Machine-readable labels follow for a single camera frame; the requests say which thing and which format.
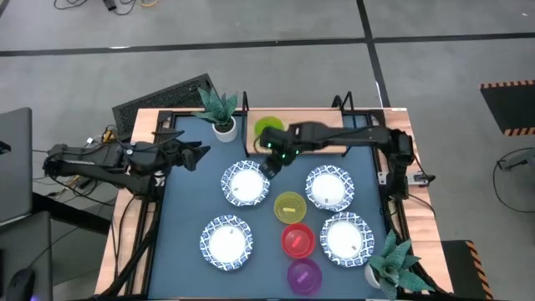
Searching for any green plastic bowl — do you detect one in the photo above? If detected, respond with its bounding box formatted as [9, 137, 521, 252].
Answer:
[253, 115, 286, 138]

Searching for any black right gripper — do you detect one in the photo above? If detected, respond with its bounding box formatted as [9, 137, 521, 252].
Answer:
[257, 125, 300, 181]

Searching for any black floor cable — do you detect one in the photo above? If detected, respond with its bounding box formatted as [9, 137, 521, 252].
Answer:
[492, 146, 535, 214]
[53, 0, 139, 16]

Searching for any black hazard-striped floor mat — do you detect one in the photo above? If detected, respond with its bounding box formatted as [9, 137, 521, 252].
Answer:
[479, 79, 535, 137]
[441, 239, 494, 301]

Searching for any black table frame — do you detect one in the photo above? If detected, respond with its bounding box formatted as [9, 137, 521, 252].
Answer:
[110, 107, 444, 301]

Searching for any yellow plastic bowl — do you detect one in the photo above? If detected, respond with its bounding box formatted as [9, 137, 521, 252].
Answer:
[273, 191, 308, 225]

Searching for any red plastic bowl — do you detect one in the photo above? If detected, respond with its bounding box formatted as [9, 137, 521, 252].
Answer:
[280, 222, 317, 259]

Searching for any black computer mouse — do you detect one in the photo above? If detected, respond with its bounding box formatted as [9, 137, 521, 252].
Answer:
[4, 267, 37, 301]

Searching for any gray laptop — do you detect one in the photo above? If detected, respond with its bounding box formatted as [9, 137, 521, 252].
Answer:
[0, 107, 33, 225]

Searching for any blue table mat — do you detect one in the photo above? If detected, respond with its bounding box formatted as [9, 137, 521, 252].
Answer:
[146, 115, 396, 300]

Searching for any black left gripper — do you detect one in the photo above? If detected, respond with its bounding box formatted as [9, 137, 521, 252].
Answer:
[160, 140, 211, 172]

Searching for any purple plastic bowl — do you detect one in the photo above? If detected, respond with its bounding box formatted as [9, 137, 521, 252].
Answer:
[287, 258, 324, 297]

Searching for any black perforated floor mat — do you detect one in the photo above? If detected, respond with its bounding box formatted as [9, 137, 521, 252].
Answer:
[111, 73, 217, 139]

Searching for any snake plant in white pot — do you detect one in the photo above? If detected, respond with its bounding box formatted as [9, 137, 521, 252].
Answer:
[191, 86, 239, 144]
[363, 228, 436, 301]

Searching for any blue patterned paper bowl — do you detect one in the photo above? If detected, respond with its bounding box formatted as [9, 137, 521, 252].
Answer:
[220, 160, 272, 207]
[304, 164, 355, 212]
[319, 211, 375, 268]
[199, 214, 254, 272]

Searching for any gray power box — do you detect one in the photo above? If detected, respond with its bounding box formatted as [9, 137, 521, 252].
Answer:
[407, 170, 436, 187]

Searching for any dark gray desk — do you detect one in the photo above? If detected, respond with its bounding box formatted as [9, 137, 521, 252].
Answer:
[0, 211, 54, 301]

